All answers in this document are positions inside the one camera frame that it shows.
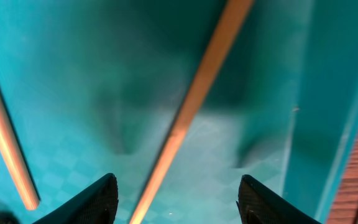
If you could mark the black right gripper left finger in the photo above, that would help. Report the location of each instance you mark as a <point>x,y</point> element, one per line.
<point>97,204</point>

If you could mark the teal serving tray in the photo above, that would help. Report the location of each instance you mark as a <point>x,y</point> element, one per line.
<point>92,87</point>

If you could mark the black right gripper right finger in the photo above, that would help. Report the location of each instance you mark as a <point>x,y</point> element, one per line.
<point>258,204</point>

